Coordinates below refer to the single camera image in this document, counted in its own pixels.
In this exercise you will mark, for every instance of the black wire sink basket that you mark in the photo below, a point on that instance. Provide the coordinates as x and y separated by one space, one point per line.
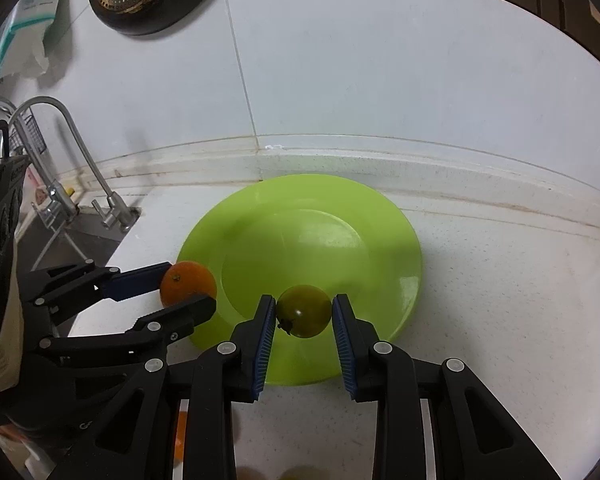
33 132

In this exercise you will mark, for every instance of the green white paper box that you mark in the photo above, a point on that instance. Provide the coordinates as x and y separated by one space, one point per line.
22 50

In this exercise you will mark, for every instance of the stainless steel sink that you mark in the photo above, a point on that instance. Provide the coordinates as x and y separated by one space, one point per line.
40 246

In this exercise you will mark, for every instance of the green tomato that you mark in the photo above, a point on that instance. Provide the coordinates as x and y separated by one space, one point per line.
303 311

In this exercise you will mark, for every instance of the green plate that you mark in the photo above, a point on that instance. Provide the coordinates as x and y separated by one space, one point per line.
307 229

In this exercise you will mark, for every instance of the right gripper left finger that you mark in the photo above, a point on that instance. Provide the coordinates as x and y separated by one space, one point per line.
231 372

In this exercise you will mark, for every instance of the large orange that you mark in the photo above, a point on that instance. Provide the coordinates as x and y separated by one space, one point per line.
184 280

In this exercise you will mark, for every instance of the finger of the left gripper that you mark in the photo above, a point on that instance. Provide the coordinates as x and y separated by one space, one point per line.
65 291
148 338

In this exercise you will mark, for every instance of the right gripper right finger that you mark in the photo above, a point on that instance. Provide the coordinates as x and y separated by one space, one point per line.
429 413

